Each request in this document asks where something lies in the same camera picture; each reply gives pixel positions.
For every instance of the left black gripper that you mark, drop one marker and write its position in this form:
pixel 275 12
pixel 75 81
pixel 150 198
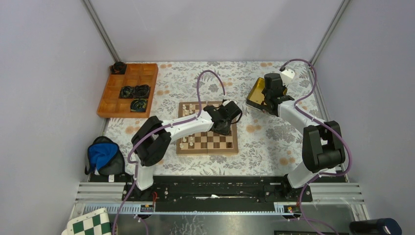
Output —
pixel 224 131

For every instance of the floral table cloth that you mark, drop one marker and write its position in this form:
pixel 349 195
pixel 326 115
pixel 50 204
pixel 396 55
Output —
pixel 267 145

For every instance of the wooden chess board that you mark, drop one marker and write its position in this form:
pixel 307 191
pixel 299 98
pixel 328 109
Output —
pixel 206 143

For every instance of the green black coil in tray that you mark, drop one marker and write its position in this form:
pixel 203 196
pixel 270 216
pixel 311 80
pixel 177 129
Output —
pixel 138 105

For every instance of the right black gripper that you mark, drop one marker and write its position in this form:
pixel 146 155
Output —
pixel 283 85

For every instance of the dark cylinder bottle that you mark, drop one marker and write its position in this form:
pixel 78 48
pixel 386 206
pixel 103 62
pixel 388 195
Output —
pixel 381 226

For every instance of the green checkered roll mat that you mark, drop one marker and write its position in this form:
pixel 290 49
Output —
pixel 94 223

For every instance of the black mounting rail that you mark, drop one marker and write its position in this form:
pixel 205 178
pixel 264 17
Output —
pixel 217 193

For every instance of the black item tray corner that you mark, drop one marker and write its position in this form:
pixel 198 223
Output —
pixel 118 68

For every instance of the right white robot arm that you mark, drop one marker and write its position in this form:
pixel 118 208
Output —
pixel 322 148

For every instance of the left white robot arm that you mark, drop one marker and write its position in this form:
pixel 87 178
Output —
pixel 151 141

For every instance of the gold metal tin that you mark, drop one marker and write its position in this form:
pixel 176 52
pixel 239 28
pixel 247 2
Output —
pixel 255 97

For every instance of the orange compartment tray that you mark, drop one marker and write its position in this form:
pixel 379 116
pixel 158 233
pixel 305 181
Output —
pixel 138 82

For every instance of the blue cloth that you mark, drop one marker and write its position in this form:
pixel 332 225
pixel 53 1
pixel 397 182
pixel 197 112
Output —
pixel 104 158

